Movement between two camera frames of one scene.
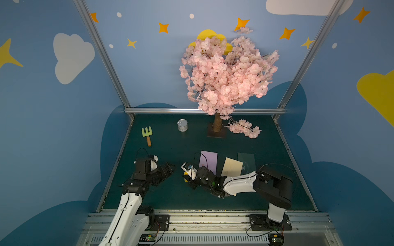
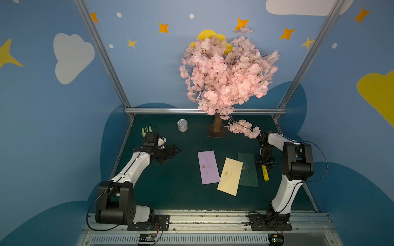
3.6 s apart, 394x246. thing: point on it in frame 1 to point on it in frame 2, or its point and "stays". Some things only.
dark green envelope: (248, 161) stays
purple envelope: (209, 159) stays
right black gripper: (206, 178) to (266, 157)
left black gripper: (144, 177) to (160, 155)
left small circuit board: (148, 238) stays
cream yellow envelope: (232, 167) stays
